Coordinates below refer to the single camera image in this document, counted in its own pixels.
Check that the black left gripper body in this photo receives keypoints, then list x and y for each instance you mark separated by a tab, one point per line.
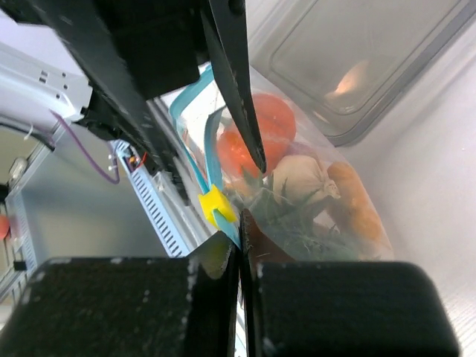
161	42

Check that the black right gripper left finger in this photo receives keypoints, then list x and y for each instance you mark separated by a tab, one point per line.
129	306

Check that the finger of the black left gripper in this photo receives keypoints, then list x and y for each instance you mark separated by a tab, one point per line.
225	30
90	44

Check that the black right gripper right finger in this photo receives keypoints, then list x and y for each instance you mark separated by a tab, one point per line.
311	308

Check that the toy pineapple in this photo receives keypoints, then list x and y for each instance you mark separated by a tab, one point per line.
293	228

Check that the clear zip top bag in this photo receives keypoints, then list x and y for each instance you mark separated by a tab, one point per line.
199	115

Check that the orange toy pumpkin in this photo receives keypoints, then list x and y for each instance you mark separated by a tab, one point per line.
277	126

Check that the white toy garlic bulb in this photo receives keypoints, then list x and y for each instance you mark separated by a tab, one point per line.
299	179

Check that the purple toy onion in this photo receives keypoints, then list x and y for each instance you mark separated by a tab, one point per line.
298	148

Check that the yellow toy ginger root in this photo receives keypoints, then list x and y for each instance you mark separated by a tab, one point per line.
354	211

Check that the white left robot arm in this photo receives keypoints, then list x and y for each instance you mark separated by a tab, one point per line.
75	97

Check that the clear grey plastic bin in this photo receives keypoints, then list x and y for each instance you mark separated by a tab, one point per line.
345	62

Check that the white slotted cable duct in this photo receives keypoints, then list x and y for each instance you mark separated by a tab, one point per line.
153	203

